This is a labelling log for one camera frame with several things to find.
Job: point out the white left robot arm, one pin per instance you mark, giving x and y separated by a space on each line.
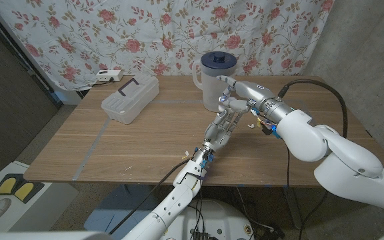
172 203

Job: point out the floral print backdrop cloth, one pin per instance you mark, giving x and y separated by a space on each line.
145 33

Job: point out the white AirPod earbud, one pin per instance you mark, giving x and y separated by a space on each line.
251 126

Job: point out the translucent pitcher with blue lid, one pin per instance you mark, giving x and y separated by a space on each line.
208 66

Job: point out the grey table leg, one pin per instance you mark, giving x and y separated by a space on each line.
292 206

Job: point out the white power strip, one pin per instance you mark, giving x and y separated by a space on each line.
109 75

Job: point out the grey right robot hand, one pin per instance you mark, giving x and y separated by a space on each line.
258 95

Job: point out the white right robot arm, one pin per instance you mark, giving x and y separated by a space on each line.
312 140

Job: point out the black yellow foot pedal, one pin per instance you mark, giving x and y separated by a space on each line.
15 188

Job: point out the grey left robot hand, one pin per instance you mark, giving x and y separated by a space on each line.
220 133

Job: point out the clear plastic clamshell container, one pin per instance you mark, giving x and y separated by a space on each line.
128 98

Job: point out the white floor board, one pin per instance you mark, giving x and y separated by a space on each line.
55 196

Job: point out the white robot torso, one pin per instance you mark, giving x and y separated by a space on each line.
225 216

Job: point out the grey tape strip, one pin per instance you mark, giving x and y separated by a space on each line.
92 146
178 101

